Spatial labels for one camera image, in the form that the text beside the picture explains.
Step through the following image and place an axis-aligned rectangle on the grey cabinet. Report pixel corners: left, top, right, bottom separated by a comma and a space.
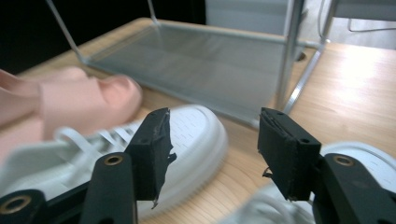
205, 0, 295, 35

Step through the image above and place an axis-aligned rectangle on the white sneaker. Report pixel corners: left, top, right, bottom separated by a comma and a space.
0, 104, 229, 220
218, 141, 396, 224

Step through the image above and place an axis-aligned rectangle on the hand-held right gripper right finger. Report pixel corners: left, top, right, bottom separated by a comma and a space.
257, 106, 322, 202

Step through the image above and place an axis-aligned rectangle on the white metal desk frame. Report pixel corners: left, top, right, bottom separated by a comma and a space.
317, 0, 396, 34

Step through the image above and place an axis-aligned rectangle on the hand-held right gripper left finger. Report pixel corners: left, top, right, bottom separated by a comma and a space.
124, 106, 177, 209

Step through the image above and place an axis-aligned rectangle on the pink slipper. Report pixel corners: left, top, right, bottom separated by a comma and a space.
0, 65, 90, 125
0, 74, 144, 162

